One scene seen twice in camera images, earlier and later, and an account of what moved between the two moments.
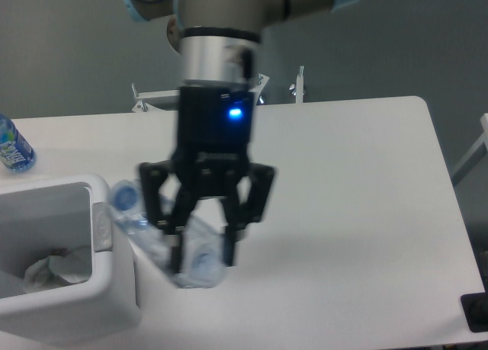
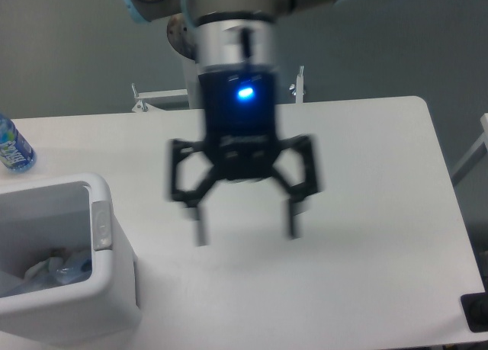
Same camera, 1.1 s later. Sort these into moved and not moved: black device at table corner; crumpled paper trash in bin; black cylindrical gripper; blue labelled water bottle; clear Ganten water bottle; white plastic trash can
Moved: black cylindrical gripper; clear Ganten water bottle
Not moved: white plastic trash can; black device at table corner; crumpled paper trash in bin; blue labelled water bottle
